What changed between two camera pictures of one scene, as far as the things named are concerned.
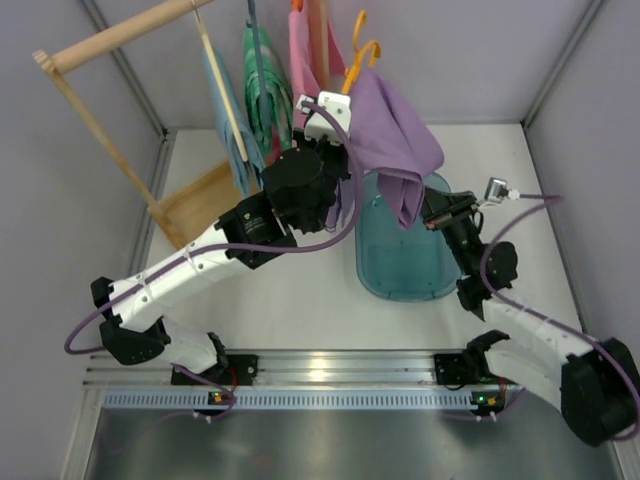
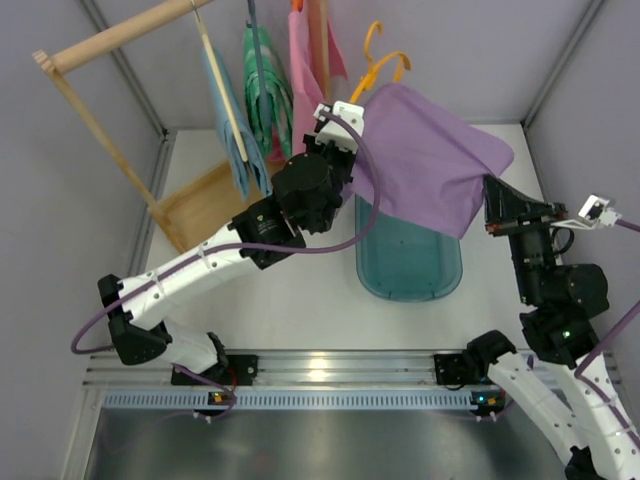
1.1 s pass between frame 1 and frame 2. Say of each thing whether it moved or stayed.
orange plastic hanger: moved
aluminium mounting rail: stayed
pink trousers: stayed
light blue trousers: stayed
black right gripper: moved
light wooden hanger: stayed
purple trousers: moved
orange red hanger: stayed
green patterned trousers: stayed
